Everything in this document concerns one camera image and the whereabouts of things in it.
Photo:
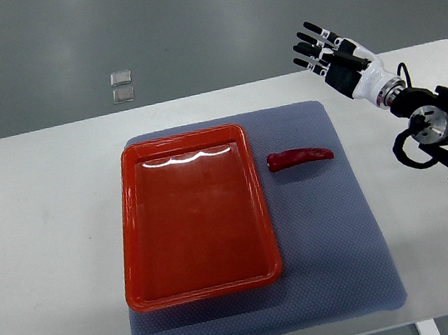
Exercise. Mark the upper grey floor plate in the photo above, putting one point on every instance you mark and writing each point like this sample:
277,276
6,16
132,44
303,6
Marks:
120,78

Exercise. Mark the red chili pepper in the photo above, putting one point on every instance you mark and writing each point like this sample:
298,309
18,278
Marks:
287,159

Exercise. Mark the red plastic tray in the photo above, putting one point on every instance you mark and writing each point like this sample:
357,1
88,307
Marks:
195,220

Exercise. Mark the grey-blue textured mat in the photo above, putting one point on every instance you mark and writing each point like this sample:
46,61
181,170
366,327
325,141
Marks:
336,263

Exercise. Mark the white table leg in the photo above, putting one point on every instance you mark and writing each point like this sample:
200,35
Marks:
427,327

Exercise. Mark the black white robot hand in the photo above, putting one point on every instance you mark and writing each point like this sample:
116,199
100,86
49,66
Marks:
345,65

